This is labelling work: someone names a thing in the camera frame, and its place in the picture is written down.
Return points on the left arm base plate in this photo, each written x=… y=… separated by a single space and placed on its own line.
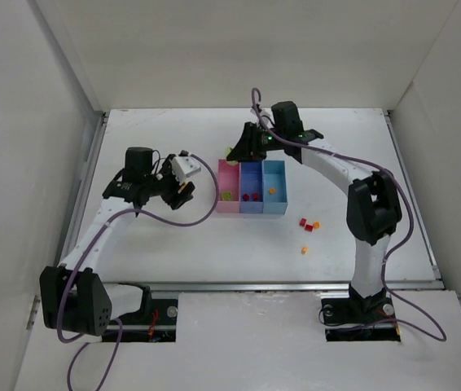
x=155 y=324

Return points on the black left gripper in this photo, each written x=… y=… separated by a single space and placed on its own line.
x=177 y=192

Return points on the dark blue plastic bin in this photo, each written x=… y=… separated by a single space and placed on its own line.
x=251 y=181

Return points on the light blue plastic bin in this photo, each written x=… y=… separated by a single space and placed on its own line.
x=274 y=176

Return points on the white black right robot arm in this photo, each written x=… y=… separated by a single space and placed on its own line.
x=373 y=208

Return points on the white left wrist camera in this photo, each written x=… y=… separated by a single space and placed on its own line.
x=184 y=166

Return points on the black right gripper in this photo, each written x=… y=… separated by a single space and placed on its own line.
x=251 y=141

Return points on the pink plastic bin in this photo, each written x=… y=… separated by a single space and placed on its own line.
x=228 y=179

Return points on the aluminium front rail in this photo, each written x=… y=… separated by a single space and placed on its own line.
x=432 y=285

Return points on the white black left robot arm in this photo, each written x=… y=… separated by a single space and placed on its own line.
x=75 y=300

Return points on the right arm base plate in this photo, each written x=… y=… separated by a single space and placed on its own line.
x=345 y=321

